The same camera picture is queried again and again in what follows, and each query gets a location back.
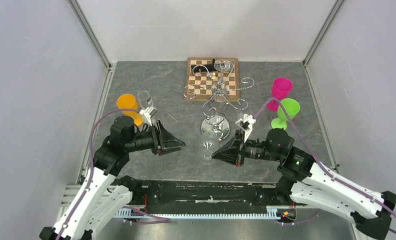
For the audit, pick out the chrome wine glass rack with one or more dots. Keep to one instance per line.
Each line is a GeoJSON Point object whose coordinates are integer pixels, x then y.
{"type": "Point", "coordinates": [214, 117]}

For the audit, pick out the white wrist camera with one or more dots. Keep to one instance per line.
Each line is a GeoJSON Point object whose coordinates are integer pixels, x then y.
{"type": "Point", "coordinates": [245, 123]}
{"type": "Point", "coordinates": [147, 115]}

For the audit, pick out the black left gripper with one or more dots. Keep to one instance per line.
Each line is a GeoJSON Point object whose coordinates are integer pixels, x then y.
{"type": "Point", "coordinates": [164, 142]}

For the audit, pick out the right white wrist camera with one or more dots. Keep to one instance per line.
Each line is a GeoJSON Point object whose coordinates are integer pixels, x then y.
{"type": "Point", "coordinates": [245, 123]}

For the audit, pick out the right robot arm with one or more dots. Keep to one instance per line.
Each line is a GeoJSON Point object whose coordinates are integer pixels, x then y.
{"type": "Point", "coordinates": [305, 181]}

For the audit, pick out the wooden chess board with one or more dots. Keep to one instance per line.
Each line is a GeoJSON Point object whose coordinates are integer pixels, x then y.
{"type": "Point", "coordinates": [199, 86]}

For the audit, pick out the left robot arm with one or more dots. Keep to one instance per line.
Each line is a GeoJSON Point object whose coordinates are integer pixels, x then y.
{"type": "Point", "coordinates": [86, 217]}

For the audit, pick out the pink plastic wine glass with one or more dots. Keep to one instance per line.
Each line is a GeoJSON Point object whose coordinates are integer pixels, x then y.
{"type": "Point", "coordinates": [280, 89]}

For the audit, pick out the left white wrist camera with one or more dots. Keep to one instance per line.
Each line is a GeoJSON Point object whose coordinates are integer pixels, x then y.
{"type": "Point", "coordinates": [147, 115]}

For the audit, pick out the orange plastic wine glass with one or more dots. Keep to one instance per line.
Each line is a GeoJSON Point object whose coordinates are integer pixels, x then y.
{"type": "Point", "coordinates": [129, 104]}

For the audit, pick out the green plastic wine glass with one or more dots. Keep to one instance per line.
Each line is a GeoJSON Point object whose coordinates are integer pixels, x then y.
{"type": "Point", "coordinates": [291, 107]}

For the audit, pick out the clear ribbed wine glass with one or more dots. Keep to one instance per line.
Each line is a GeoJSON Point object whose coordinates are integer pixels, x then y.
{"type": "Point", "coordinates": [208, 145]}

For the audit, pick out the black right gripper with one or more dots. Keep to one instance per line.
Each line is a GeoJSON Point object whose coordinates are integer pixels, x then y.
{"type": "Point", "coordinates": [229, 154]}

